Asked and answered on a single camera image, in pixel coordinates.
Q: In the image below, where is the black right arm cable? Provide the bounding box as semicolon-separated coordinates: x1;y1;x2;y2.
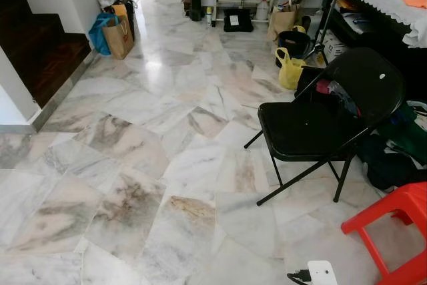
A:
287;270;312;285

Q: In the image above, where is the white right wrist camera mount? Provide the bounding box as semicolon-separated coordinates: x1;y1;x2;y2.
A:
307;260;338;285

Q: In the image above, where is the black folding chair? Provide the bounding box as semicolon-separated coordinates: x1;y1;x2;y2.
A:
244;47;406;207

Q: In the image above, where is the red plastic stool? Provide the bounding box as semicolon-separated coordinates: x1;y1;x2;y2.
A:
341;182;427;285

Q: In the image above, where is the yellow plastic bag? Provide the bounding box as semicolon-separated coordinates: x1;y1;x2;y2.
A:
276;47;306;90

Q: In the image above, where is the brown paper bag with handles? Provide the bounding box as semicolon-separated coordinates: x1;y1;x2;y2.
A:
102;15;135;60

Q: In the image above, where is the blue fabric bag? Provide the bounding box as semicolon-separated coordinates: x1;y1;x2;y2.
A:
89;12;119;56

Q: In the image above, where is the dark fabric bag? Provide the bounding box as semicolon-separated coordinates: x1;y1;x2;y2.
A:
357;135;422;191

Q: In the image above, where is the black square case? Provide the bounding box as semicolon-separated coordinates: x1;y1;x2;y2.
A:
224;9;254;33

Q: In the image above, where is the green fabric bag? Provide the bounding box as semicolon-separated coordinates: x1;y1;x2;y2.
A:
380;101;427;166

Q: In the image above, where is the tan paper bag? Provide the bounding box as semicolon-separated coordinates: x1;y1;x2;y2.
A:
268;5;299;42

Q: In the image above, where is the dark wooden staircase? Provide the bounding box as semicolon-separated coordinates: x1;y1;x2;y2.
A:
0;0;92;107

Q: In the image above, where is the white plastic bottle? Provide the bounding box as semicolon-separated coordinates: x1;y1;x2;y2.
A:
256;0;270;21

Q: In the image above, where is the black bucket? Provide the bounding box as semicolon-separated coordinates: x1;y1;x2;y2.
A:
277;29;312;67

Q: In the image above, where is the table with white lace cloth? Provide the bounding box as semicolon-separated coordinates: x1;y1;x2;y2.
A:
324;0;427;49

